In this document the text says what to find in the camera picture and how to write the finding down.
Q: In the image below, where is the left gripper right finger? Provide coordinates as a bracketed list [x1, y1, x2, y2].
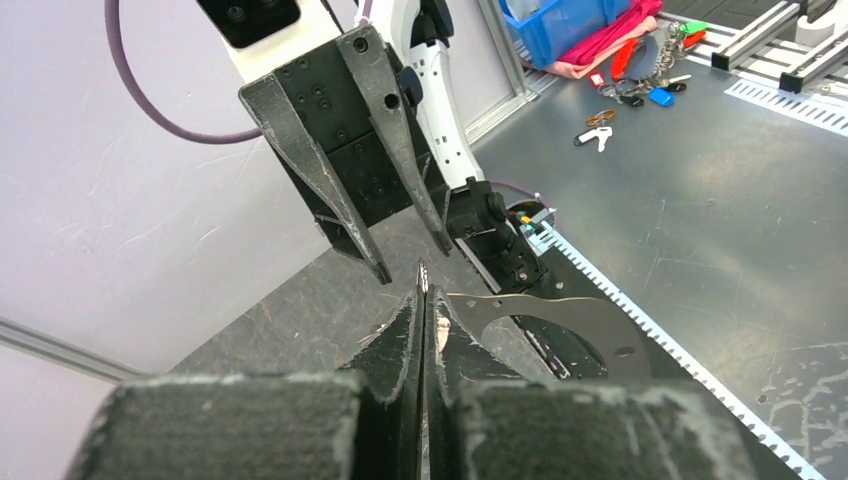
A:
[425, 295, 756, 479]

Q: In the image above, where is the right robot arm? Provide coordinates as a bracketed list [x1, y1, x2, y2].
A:
[239, 1, 539, 284]

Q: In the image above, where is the aluminium frame rail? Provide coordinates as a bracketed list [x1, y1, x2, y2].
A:
[1, 317, 147, 384]

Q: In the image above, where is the white slotted cable duct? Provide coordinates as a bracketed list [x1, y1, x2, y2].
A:
[521, 209, 823, 479]

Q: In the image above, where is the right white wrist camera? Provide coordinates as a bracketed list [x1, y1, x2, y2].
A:
[197, 0, 359, 83]

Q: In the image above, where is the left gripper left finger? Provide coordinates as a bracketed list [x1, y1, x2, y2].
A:
[67, 290, 425, 479]

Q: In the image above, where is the silver key with tag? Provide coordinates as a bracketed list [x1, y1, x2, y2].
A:
[573, 109, 616, 153]

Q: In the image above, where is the bunch of coloured keys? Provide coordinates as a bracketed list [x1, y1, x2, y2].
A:
[589, 21, 708, 108]

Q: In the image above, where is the blue plastic bin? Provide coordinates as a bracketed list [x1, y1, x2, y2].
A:
[499, 0, 631, 68]

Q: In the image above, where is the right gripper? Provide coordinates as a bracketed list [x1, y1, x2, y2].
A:
[239, 25, 452, 285]

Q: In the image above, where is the pink red cloth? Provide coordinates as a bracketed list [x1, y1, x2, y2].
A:
[537, 1, 664, 79]

